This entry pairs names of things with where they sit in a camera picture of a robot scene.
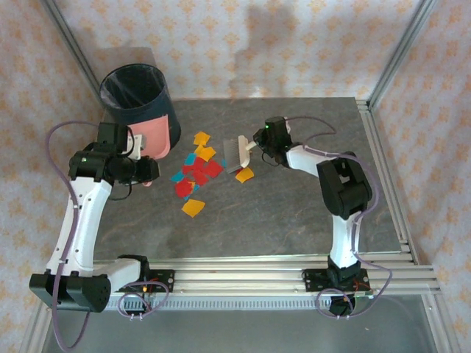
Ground clear plastic bin liner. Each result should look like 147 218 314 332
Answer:
99 64 169 112

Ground aluminium frame leg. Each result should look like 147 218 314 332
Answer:
18 296 56 353
421 296 457 353

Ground pink plastic dustpan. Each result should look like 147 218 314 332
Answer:
128 114 172 188

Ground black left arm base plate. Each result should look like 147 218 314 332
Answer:
146 269 175 294

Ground orange patterned white cloth backdrop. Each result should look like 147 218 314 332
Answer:
0 0 471 353

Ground grey metal base plate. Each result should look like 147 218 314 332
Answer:
40 308 441 353

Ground aluminium table side rail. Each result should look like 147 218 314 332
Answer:
355 98 419 265
58 106 107 268

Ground cream hand brush grey bristles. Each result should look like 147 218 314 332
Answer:
222 135 258 175

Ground aluminium mounting rail beam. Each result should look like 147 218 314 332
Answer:
38 253 442 298

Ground grey slotted cable duct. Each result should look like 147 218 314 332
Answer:
54 298 431 312

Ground aluminium upright frame post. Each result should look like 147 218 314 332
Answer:
39 0 104 111
366 0 441 110

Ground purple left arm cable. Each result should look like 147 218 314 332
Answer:
44 121 170 350

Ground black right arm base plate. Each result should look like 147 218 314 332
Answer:
302 268 369 294

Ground dark blue round trash bin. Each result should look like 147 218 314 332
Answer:
99 63 183 158

